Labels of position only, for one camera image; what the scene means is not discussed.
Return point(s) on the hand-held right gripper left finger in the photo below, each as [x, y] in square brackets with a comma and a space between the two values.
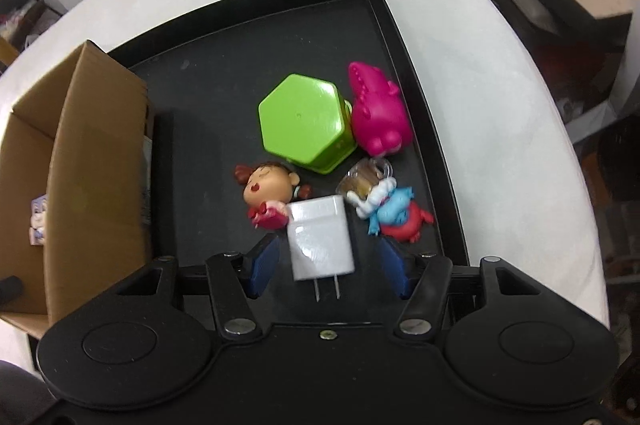
[262, 267]

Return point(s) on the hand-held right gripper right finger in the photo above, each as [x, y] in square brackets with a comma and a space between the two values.
[395, 270]

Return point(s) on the blue and red dinosaur toy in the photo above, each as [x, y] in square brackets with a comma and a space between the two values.
[400, 215]

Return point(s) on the white plug charger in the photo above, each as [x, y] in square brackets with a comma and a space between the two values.
[320, 235]

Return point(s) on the cartoon girl figurine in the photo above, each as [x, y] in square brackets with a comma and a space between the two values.
[267, 187]

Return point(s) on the small clear plastic case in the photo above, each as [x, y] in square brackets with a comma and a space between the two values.
[360, 177]

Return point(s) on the green hexagonal box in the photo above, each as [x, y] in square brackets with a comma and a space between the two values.
[300, 120]

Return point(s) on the pink dinosaur toy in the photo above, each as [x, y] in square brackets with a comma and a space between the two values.
[377, 110]

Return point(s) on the black rectangular tray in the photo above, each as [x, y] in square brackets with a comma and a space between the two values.
[225, 80]

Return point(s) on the brown cardboard box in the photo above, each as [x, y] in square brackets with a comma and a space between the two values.
[100, 155]

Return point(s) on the small white figurine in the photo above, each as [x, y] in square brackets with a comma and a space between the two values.
[37, 217]

